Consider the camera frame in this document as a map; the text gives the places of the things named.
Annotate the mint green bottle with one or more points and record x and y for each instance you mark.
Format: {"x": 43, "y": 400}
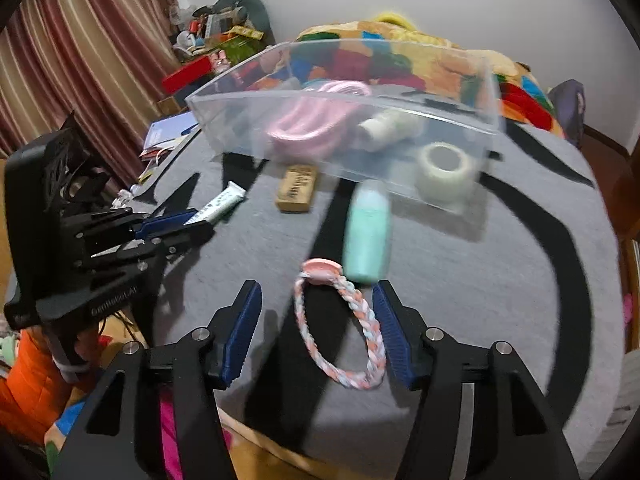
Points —
{"x": 369, "y": 235}

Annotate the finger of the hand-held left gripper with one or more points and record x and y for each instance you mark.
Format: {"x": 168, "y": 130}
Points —
{"x": 192, "y": 237}
{"x": 167, "y": 222}

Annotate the dark grey bag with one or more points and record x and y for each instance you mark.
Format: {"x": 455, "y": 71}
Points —
{"x": 255, "y": 12}

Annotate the small white bottle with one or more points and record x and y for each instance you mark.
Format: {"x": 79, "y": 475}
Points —
{"x": 385, "y": 127}

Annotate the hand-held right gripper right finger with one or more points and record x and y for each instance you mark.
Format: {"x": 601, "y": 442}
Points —
{"x": 392, "y": 337}

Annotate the clear plastic box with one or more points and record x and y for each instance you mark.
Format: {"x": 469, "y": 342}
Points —
{"x": 240, "y": 125}

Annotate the pile of small household things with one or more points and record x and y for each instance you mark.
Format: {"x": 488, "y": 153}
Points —
{"x": 197, "y": 30}

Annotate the blue notebook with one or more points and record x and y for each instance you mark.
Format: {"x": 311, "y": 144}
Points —
{"x": 167, "y": 132}

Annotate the person's left forearm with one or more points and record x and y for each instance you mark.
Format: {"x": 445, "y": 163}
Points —
{"x": 30, "y": 385}

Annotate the colourful patchwork blanket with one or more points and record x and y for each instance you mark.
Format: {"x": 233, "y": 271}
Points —
{"x": 450, "y": 65}

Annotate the purple bag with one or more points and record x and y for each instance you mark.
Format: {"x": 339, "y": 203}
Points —
{"x": 570, "y": 110}

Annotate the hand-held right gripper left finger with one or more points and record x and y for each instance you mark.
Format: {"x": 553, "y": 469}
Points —
{"x": 242, "y": 332}

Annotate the wooden furniture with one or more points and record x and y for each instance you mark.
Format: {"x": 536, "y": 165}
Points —
{"x": 622, "y": 185}

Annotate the clear tape roll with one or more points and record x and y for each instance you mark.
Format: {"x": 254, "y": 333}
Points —
{"x": 431, "y": 174}

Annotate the white tube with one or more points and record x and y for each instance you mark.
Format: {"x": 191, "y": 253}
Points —
{"x": 220, "y": 205}

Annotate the green box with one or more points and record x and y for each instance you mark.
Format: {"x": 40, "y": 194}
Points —
{"x": 240, "y": 42}

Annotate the striped red curtain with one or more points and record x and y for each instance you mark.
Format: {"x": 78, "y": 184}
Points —
{"x": 75, "y": 60}

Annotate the yellow plush toy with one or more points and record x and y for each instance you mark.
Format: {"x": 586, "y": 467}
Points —
{"x": 395, "y": 17}

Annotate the brown wooden block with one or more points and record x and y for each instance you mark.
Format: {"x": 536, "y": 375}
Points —
{"x": 296, "y": 189}

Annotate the red box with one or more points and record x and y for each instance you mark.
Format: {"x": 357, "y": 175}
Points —
{"x": 187, "y": 74}

